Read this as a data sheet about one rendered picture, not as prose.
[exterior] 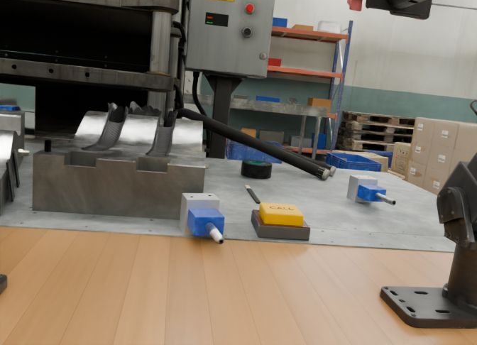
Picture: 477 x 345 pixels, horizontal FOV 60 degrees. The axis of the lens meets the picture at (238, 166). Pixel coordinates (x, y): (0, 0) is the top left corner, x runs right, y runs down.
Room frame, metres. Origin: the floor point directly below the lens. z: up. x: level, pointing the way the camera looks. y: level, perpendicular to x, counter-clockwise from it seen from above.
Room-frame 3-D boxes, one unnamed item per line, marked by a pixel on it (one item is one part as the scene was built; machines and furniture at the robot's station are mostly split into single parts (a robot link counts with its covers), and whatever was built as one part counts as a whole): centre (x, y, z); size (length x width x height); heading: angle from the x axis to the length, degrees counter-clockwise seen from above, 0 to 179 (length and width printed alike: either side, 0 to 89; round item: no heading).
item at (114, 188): (0.87, 0.21, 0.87); 0.50 x 0.26 x 0.14; 7
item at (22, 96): (1.60, 0.86, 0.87); 0.50 x 0.27 x 0.17; 7
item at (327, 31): (7.01, -0.52, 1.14); 2.06 x 0.65 x 2.27; 94
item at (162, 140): (0.86, 0.22, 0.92); 0.35 x 0.16 x 0.09; 7
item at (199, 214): (0.55, 0.03, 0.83); 0.13 x 0.05 x 0.05; 20
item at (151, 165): (0.65, 0.14, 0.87); 0.05 x 0.05 x 0.04; 7
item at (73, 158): (0.64, 0.24, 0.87); 0.05 x 0.05 x 0.04; 7
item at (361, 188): (0.86, -0.30, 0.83); 0.13 x 0.05 x 0.05; 17
